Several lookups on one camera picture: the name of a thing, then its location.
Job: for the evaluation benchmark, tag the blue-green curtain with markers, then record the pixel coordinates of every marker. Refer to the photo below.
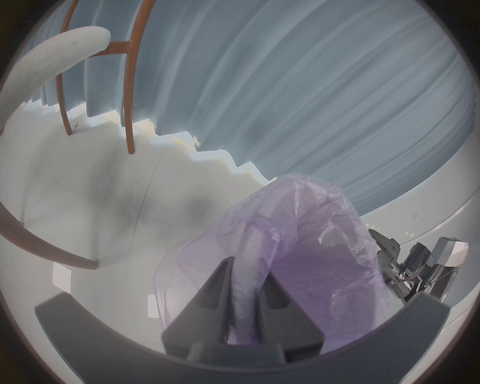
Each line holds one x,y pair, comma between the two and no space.
300,75

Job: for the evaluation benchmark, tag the purple plastic bag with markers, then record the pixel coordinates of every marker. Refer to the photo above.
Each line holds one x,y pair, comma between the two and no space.
330,270

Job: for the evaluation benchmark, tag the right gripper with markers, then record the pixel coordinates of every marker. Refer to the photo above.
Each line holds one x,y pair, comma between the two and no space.
395,279

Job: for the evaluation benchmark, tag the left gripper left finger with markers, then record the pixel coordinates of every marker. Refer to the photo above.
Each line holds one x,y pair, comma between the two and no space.
204,318

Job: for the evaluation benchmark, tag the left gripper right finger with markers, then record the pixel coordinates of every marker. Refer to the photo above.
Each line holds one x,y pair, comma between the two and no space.
288,322

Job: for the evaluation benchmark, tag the white wooden chair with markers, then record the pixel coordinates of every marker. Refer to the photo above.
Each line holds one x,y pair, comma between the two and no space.
56,56

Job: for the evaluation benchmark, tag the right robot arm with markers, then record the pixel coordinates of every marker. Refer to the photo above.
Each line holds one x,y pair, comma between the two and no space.
448,258

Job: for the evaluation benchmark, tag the white trash bin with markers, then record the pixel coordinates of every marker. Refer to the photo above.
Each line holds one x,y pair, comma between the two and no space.
245,285

